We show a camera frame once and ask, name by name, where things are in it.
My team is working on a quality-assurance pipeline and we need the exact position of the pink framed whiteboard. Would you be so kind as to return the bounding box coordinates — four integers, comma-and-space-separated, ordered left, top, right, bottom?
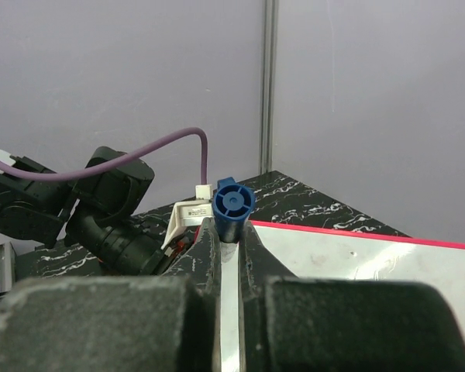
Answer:
216, 220, 465, 372

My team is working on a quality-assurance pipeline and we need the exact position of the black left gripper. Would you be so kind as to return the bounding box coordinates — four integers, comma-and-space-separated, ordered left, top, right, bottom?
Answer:
66, 216, 164, 275

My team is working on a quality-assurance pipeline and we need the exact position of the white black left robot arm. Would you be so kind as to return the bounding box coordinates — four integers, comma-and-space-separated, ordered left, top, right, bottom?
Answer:
0, 160, 163, 276

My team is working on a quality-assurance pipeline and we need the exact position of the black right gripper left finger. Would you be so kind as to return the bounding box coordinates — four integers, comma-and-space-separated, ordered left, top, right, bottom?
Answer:
0, 218, 221, 371

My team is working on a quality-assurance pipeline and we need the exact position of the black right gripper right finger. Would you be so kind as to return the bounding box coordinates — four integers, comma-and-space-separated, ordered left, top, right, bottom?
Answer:
236, 220, 465, 372

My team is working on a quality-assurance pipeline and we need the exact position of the white blue whiteboard marker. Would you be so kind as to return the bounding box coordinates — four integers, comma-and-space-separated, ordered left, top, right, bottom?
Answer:
212, 177, 256, 243

